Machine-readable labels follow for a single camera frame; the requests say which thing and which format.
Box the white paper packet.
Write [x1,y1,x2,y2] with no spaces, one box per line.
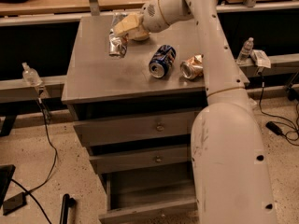
[250,49,271,68]

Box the black monitor edge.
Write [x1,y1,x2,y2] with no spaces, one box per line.
[0,164,16,207]

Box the silver crushed redbull can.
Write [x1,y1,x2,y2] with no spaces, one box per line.
[107,12,129,59]

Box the grey drawer cabinet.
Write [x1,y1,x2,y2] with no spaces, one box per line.
[61,8,250,224]

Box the black cable on left floor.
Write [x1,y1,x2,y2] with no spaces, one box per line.
[10,86,60,224]

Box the blue crushed soda can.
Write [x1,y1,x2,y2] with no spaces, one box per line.
[149,45,176,78]

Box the clear water bottle right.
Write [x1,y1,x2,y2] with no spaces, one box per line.
[236,37,254,64]

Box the black power adapter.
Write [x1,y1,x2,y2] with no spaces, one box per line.
[3,192,26,216]
[266,121,283,135]

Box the grey drawer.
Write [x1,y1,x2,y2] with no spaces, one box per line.
[90,145,191,174]
[74,109,199,147]
[99,162,197,224]

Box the black cable on right floor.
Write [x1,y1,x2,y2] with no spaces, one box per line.
[258,73,299,147]

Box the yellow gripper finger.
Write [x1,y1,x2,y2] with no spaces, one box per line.
[113,13,143,37]

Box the black cable on floor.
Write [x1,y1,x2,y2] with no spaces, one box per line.
[258,73,299,147]
[10,86,60,224]

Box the grey bottom drawer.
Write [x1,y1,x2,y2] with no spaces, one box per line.
[99,162,197,224]

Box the clear bottle on left rail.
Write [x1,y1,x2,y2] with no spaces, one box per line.
[21,63,43,87]

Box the grey top drawer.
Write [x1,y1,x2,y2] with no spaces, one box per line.
[74,109,199,147]

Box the grey middle drawer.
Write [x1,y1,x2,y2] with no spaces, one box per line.
[90,145,191,174]

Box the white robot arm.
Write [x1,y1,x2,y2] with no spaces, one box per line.
[113,0,278,224]

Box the black power adapter left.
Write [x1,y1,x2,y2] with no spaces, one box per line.
[3,192,26,216]

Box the black power adapter right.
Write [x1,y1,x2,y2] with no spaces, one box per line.
[266,121,283,135]

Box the orange crushed soda can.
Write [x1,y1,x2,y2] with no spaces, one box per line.
[180,55,203,80]

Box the black post on floor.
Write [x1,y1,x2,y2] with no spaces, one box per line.
[59,194,76,224]

